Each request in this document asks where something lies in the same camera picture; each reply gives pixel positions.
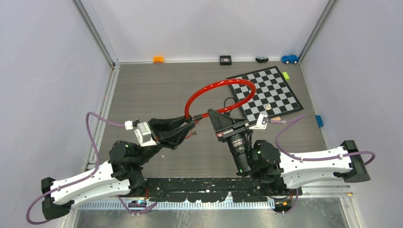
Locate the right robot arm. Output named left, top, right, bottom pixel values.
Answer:
left=208, top=109, right=374, bottom=195

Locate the blue toy brick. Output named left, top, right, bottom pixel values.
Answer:
left=315, top=115, right=324, bottom=128

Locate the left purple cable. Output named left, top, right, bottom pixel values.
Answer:
left=26, top=111, right=158, bottom=225

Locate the aluminium front rail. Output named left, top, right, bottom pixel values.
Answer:
left=67, top=176, right=354, bottom=211

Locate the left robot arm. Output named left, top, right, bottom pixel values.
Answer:
left=41, top=117, right=196, bottom=220

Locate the orange toy block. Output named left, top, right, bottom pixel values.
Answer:
left=153, top=56, right=164, bottom=64

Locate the tan wooden block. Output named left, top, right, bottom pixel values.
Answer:
left=271, top=116, right=281, bottom=121

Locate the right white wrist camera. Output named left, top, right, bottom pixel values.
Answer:
left=248, top=114, right=269, bottom=130

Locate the small black box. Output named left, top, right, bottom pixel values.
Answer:
left=220, top=56, right=232, bottom=66

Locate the blue toy car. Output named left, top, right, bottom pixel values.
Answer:
left=281, top=55, right=299, bottom=64

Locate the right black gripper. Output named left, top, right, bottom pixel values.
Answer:
left=206, top=110, right=252, bottom=175

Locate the lime green block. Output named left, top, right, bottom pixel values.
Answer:
left=282, top=72, right=290, bottom=81

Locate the red hose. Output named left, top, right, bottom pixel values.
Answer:
left=183, top=78, right=257, bottom=124

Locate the black white chessboard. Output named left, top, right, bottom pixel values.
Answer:
left=228, top=66, right=304, bottom=122

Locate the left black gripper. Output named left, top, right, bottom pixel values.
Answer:
left=136, top=116, right=196, bottom=165

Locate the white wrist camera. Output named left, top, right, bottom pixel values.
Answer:
left=124, top=120, right=157, bottom=147
left=248, top=114, right=269, bottom=130

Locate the small black toy car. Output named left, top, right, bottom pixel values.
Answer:
left=255, top=57, right=269, bottom=63

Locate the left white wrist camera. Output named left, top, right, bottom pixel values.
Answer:
left=124, top=120, right=157, bottom=147

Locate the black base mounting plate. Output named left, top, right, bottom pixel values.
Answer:
left=115, top=177, right=303, bottom=203

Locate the black cable padlock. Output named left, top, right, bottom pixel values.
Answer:
left=223, top=97, right=237, bottom=108

